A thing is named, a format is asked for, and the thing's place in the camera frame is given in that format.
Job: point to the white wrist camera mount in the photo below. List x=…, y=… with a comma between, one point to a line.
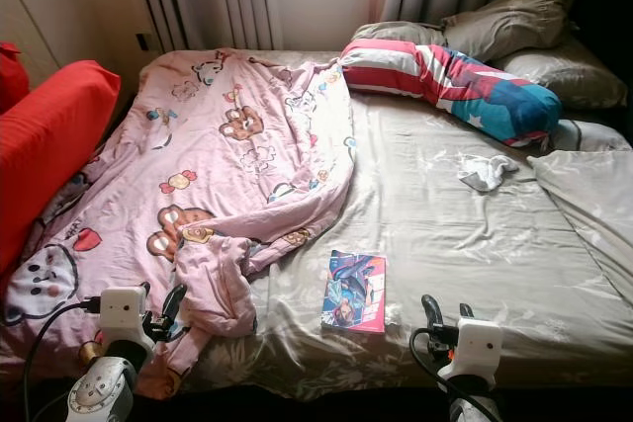
x=475, y=348
x=124, y=313

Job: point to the small red cushion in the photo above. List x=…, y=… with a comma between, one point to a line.
x=12, y=76

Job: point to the cream quilted mattress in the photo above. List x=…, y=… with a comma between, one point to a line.
x=20, y=27

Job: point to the crumpled plain taupe pillow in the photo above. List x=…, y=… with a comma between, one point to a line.
x=504, y=22

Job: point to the large red cushion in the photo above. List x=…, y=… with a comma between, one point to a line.
x=49, y=135

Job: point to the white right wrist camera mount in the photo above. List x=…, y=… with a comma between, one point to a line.
x=475, y=348

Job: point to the large floral taupe pillow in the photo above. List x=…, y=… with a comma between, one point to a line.
x=593, y=205

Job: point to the pink cartoon print blanket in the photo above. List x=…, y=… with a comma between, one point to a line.
x=237, y=175

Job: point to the floral taupe bedsheet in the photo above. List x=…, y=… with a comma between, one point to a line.
x=445, y=234

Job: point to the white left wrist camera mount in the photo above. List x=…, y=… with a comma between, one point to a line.
x=124, y=313

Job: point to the white crumpled sock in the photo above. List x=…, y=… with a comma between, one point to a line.
x=485, y=175

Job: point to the small grey white pillow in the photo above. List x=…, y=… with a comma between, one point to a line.
x=593, y=135

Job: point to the red white blue bolster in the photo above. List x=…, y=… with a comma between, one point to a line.
x=445, y=81

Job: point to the dark wall socket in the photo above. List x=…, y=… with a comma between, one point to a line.
x=144, y=42

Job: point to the flat plain taupe pillow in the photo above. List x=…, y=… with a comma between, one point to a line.
x=396, y=33

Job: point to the anime cover comic book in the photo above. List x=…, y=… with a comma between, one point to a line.
x=354, y=294

